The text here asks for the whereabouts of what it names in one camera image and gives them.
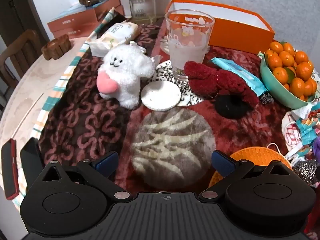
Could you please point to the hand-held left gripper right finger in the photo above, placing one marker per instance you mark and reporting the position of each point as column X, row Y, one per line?
column 222, row 163

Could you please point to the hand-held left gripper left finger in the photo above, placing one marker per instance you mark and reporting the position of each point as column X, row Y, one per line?
column 107, row 162

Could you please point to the grey sparkly scrunchie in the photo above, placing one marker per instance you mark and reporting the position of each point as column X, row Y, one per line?
column 303, row 170

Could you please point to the dark red plush toy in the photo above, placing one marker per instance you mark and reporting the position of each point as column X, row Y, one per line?
column 202, row 80

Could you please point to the blue wipes packet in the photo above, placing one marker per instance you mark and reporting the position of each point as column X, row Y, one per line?
column 240, row 71

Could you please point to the white plush dog pink heart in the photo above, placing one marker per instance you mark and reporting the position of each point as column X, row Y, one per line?
column 125, row 65

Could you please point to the orange box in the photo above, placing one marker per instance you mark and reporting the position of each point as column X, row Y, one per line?
column 237, row 35

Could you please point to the orange silicone mat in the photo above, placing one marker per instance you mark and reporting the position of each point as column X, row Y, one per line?
column 257, row 156

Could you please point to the red patterned blanket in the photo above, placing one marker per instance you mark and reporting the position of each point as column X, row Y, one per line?
column 87, row 120

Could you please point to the black scrunchie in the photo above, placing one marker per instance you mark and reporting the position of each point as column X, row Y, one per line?
column 222, row 108

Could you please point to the white red printed face mask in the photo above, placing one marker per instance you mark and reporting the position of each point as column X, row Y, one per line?
column 291, row 132

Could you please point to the black phone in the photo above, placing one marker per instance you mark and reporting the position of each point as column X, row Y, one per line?
column 30, row 157

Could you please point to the speckled dark cloth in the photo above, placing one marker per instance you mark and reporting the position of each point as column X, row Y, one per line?
column 266, row 98

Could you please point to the white round coaster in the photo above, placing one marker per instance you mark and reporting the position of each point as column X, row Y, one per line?
column 160, row 97

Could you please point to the thin wooden stick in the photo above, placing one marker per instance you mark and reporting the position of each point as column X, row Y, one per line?
column 28, row 112

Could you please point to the green bowl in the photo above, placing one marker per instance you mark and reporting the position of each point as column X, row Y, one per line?
column 272, row 85

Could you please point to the plaid striped tablecloth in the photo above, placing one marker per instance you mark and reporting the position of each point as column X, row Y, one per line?
column 62, row 80

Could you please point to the colourful printed cloth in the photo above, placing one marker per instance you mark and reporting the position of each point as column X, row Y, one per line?
column 311, row 127

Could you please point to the purple cloth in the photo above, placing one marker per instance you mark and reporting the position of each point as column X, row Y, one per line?
column 317, row 150

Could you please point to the white crumpled tissue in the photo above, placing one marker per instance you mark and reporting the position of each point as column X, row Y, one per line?
column 303, row 110

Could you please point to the red phone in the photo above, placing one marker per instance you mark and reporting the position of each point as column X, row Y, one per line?
column 10, row 170

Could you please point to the speckled round coaster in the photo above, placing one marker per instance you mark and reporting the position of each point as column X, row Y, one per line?
column 162, row 71

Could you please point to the printed glass cup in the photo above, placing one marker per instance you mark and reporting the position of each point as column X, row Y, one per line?
column 186, row 52

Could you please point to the white tissue pack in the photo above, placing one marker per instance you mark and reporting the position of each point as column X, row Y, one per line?
column 112, row 37

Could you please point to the round wooden holder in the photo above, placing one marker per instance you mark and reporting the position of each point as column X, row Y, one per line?
column 56, row 47

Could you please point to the reddish brown gift box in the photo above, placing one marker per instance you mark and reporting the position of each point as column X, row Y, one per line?
column 65, row 33
column 75, row 20

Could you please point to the wooden chair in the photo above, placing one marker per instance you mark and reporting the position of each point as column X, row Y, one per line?
column 22, row 45

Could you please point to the plant in white pot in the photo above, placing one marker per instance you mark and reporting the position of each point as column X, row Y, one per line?
column 142, row 6

